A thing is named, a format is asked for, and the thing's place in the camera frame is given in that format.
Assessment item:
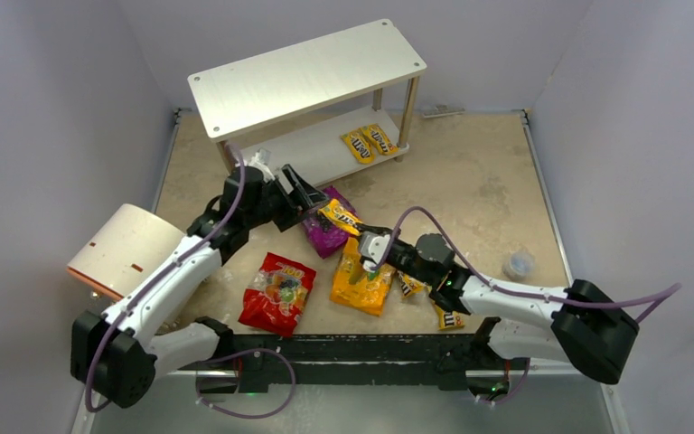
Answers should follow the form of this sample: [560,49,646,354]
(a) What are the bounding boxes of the yellow M&M candy bag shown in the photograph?
[340,129,375,165]

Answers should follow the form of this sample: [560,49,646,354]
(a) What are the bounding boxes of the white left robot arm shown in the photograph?
[70,164,329,412]

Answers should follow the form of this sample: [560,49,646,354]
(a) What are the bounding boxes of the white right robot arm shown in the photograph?
[357,223,640,384]

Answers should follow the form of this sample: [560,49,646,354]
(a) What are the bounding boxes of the purple gummy candy bag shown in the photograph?
[300,185,357,259]

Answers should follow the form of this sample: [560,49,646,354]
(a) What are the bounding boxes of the orange gummy candy bag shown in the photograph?
[329,238,396,316]

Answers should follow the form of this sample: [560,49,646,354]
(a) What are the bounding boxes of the red gummy candy bag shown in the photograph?
[238,252,316,338]

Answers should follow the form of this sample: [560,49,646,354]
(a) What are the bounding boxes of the white two-tier shelf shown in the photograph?
[188,19,427,185]

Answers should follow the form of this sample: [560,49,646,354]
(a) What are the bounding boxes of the small clear plastic cup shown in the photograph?
[502,250,536,281]

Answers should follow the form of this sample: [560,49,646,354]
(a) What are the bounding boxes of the white cylindrical lamp shade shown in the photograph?
[67,203,184,301]

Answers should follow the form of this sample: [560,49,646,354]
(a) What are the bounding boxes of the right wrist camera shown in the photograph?
[358,231,391,273]

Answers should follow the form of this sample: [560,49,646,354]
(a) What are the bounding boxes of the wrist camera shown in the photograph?
[246,148,276,181]
[358,231,391,273]

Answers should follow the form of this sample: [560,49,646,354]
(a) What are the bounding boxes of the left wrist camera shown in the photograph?
[246,148,276,181]

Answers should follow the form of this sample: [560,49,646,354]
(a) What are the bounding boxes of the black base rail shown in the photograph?
[187,332,530,393]

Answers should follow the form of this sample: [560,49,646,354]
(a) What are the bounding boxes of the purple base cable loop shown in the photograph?
[195,348,296,420]

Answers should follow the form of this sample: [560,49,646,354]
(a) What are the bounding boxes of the grey bracket at wall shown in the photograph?
[422,105,465,119]

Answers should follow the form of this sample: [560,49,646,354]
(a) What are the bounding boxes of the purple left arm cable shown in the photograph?
[83,142,248,414]

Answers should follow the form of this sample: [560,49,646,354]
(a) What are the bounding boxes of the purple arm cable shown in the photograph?
[83,142,248,414]
[370,206,682,325]

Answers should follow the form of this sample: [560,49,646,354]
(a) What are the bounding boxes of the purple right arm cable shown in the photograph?
[370,206,682,325]

